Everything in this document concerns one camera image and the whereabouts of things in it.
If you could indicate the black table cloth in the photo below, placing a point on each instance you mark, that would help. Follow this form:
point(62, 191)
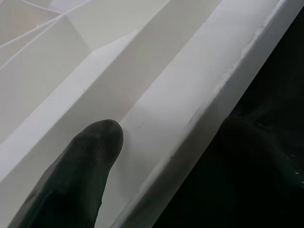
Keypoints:
point(285, 83)

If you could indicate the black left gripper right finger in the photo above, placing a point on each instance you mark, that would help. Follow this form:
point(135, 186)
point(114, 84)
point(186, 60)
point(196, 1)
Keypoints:
point(249, 178)

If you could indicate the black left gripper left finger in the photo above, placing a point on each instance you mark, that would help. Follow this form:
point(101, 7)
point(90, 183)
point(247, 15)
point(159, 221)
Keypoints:
point(71, 180)

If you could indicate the white plastic table top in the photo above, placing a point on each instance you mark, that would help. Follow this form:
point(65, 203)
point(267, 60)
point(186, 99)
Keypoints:
point(166, 71)

